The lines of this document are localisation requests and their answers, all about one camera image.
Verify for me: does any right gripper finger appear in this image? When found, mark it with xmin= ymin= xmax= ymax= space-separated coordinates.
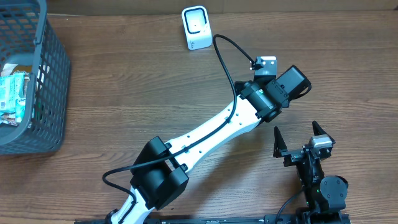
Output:
xmin=312 ymin=121 xmax=336 ymax=144
xmin=273 ymin=126 xmax=288 ymax=158

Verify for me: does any teal tissue pack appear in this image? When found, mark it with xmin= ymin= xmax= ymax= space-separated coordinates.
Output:
xmin=1 ymin=72 xmax=25 ymax=114
xmin=15 ymin=98 xmax=26 ymax=124

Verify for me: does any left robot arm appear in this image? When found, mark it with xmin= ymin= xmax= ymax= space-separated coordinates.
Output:
xmin=103 ymin=65 xmax=311 ymax=223

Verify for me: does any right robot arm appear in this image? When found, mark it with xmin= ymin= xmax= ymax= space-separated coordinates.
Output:
xmin=272 ymin=121 xmax=351 ymax=223

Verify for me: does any white barcode scanner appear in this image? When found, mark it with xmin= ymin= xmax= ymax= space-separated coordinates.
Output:
xmin=181 ymin=5 xmax=213 ymax=50

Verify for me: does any grey plastic shopping basket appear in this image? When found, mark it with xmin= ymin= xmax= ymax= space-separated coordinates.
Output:
xmin=1 ymin=0 xmax=71 ymax=155

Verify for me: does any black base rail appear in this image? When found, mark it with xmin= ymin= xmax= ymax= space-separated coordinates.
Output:
xmin=74 ymin=214 xmax=351 ymax=224

